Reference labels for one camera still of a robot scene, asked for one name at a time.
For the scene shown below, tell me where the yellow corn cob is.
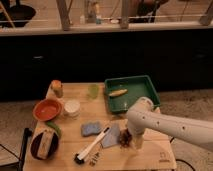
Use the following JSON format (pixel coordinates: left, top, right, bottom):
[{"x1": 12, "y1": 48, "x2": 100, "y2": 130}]
[{"x1": 109, "y1": 89, "x2": 128, "y2": 97}]

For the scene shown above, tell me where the blue sponge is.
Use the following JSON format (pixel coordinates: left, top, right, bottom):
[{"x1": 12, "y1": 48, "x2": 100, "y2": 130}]
[{"x1": 81, "y1": 122, "x2": 101, "y2": 137}]

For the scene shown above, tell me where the white paper cup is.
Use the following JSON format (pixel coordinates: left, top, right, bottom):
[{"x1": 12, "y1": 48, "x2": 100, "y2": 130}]
[{"x1": 64, "y1": 99, "x2": 80, "y2": 117}]

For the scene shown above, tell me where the green plastic tray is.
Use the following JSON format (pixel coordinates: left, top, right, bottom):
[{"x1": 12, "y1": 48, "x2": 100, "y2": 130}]
[{"x1": 104, "y1": 75, "x2": 160, "y2": 114}]

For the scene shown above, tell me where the black chair frame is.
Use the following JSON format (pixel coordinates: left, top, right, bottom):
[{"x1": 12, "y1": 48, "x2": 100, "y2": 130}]
[{"x1": 0, "y1": 128, "x2": 32, "y2": 171}]

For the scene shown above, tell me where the blue-grey cloth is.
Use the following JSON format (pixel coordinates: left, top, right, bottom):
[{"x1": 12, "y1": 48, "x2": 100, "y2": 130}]
[{"x1": 101, "y1": 123, "x2": 120, "y2": 148}]

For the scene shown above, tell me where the orange bowl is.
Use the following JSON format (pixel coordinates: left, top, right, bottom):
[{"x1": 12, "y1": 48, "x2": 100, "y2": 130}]
[{"x1": 33, "y1": 99, "x2": 62, "y2": 121}]

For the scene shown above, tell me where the white handled black brush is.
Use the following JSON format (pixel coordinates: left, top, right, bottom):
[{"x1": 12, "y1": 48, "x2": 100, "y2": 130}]
[{"x1": 74, "y1": 127, "x2": 110, "y2": 165}]

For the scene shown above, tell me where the green pepper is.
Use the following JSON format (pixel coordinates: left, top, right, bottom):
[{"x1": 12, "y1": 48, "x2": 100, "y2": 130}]
[{"x1": 45, "y1": 121, "x2": 61, "y2": 138}]

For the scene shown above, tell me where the black round pan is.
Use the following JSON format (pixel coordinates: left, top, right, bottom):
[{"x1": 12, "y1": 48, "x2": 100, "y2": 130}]
[{"x1": 0, "y1": 5, "x2": 36, "y2": 27}]

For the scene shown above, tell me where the dark grape bunch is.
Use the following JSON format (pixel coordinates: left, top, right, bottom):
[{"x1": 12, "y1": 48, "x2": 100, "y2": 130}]
[{"x1": 119, "y1": 129, "x2": 132, "y2": 148}]

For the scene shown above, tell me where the cream rectangular block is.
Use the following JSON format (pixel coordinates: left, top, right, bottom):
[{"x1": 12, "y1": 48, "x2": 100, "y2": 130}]
[{"x1": 37, "y1": 130, "x2": 54, "y2": 159}]

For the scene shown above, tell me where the orange topped bottle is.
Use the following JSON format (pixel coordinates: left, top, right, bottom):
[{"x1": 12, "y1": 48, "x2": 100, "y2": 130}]
[{"x1": 51, "y1": 80, "x2": 63, "y2": 98}]

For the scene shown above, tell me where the green translucent cup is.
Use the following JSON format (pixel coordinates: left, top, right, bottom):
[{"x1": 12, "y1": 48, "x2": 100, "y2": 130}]
[{"x1": 88, "y1": 84, "x2": 99, "y2": 99}]

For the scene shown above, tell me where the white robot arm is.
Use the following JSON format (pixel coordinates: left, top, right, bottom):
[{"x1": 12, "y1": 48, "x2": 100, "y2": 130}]
[{"x1": 126, "y1": 97, "x2": 213, "y2": 152}]

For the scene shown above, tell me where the black cable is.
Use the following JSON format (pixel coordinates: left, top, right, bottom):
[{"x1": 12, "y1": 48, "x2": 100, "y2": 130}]
[{"x1": 169, "y1": 136, "x2": 198, "y2": 171}]

